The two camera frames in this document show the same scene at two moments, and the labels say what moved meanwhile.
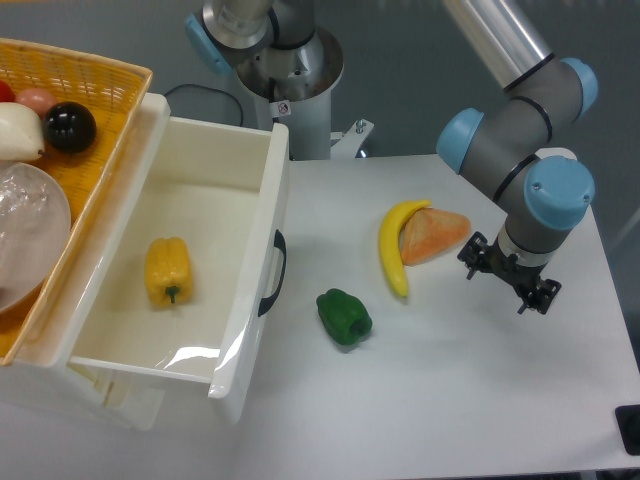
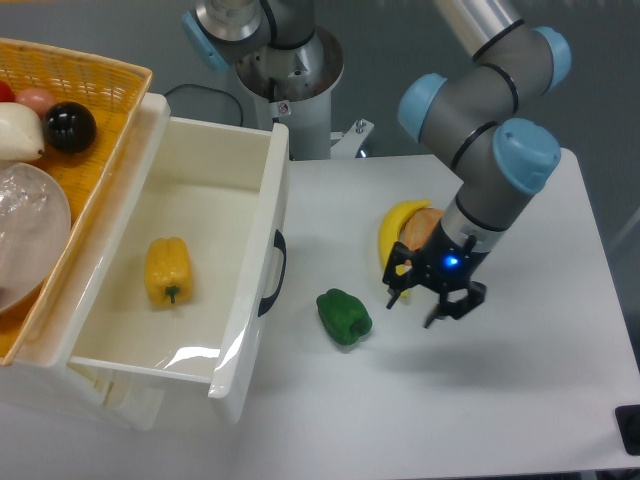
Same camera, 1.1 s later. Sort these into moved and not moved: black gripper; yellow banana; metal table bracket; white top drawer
Moved: black gripper
Not moved: yellow banana; metal table bracket; white top drawer
